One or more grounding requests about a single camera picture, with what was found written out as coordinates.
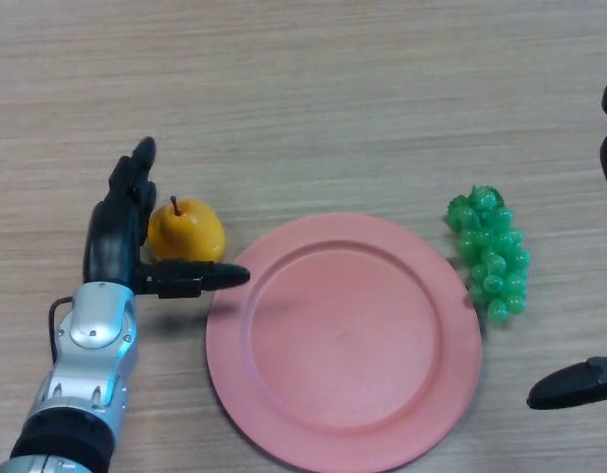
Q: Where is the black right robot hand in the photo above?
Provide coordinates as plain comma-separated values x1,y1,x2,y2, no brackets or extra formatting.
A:
526,83,607,411

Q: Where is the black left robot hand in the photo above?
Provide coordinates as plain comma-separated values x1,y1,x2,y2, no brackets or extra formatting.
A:
82,137,251,300

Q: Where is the yellow pear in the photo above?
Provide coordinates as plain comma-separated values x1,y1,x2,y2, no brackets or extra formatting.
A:
147,195,227,263

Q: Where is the pink round plate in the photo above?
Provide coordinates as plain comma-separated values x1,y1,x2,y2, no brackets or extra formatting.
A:
205,212,483,473

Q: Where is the green grape bunch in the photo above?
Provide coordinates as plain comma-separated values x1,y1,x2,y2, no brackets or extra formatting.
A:
446,183,532,326

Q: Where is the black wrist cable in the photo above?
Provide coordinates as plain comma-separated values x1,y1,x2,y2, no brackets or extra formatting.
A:
47,296,76,364

